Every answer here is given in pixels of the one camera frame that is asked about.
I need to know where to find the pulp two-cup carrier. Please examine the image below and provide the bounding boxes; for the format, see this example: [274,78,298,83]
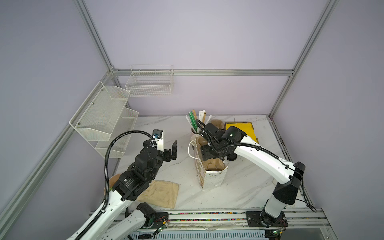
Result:
[203,159,226,172]

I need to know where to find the cartoon animal paper gift bag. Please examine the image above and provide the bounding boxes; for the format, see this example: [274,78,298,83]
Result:
[187,134,229,191]

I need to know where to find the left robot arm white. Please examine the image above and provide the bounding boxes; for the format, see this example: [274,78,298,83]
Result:
[70,140,178,240]

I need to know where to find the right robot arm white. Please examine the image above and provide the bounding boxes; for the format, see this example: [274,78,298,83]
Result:
[197,120,306,228]

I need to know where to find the stacked pulp cup carriers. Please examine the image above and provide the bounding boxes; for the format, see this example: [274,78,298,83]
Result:
[210,119,226,130]

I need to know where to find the beige work glove left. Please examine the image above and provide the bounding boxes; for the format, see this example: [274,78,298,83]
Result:
[137,181,179,209]

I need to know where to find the green wrapped straw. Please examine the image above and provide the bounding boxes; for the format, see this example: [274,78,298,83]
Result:
[189,112,199,134]

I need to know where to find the cardboard box yellow napkins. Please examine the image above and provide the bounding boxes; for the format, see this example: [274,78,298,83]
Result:
[225,122,259,143]

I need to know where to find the white mesh shelf lower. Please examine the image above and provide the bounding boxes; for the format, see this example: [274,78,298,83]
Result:
[95,107,139,159]

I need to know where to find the white mesh shelf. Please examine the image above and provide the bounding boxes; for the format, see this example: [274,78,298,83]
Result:
[69,82,130,142]
[95,107,139,159]

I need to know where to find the kraft bowl with green plant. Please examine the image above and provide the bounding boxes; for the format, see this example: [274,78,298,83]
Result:
[104,174,121,195]

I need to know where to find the white mesh shelf upper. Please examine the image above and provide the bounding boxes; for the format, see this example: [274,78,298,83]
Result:
[69,82,130,142]

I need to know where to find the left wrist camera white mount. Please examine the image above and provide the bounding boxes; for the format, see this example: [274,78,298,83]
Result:
[153,129,164,153]

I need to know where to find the black corrugated cable right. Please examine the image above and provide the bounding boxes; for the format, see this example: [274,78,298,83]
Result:
[196,119,296,173]

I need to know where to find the black corrugated cable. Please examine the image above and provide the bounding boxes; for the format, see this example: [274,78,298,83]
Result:
[196,119,296,173]
[73,129,154,240]

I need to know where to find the white wire basket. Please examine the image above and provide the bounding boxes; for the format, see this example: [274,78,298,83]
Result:
[126,65,174,97]

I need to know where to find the black corrugated cable left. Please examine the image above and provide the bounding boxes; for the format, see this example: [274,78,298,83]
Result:
[73,129,154,240]

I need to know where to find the aluminium frame profiles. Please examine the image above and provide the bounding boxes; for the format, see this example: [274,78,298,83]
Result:
[0,0,340,223]

